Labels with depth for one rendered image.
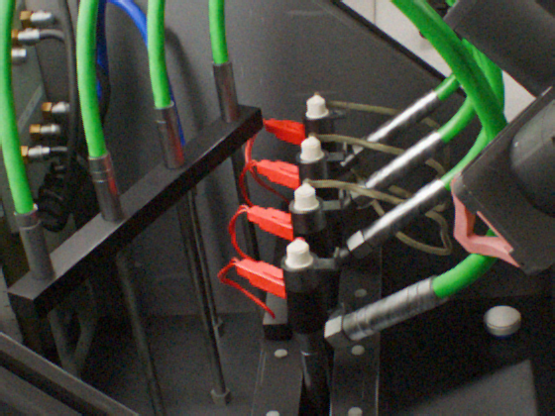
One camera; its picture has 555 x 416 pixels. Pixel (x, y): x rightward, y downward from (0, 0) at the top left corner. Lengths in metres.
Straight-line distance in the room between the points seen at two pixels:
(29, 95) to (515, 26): 0.69
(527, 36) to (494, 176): 0.10
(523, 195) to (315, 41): 0.55
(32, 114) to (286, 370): 0.37
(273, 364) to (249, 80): 0.31
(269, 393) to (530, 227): 0.39
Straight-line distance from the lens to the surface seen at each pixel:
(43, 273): 0.91
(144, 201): 0.98
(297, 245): 0.87
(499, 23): 0.53
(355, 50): 1.13
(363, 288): 1.04
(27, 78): 1.14
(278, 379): 0.95
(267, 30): 1.12
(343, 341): 0.78
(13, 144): 0.85
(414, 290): 0.73
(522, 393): 1.15
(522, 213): 0.61
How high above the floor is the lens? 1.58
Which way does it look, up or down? 31 degrees down
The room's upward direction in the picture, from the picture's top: 8 degrees counter-clockwise
